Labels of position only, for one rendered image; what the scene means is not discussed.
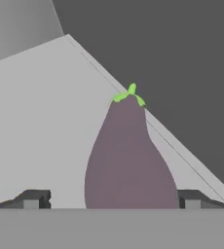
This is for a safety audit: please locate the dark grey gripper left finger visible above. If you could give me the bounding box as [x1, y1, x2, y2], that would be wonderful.
[0, 189, 53, 210]

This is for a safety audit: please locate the purple eggplant with green stem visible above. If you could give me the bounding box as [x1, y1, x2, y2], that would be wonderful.
[84, 83, 180, 210]

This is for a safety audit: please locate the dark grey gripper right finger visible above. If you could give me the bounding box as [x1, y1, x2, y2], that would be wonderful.
[177, 189, 224, 210]

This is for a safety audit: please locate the light grey freezer shelf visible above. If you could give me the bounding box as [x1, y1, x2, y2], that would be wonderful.
[0, 33, 224, 210]

